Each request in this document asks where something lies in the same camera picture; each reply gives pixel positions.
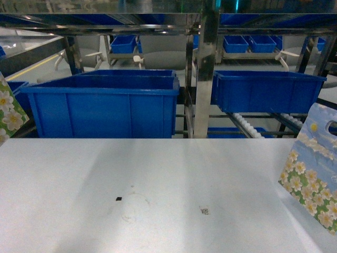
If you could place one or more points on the flower gift bag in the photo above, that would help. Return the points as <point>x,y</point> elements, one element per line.
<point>309,174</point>
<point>13,117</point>

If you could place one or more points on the blue bin on right rack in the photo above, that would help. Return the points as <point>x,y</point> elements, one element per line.
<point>266,91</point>

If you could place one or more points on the large blue bin beside table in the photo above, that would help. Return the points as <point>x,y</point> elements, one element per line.
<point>136,105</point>

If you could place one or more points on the steel rack post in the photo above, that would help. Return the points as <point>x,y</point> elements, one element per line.
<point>205,68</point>

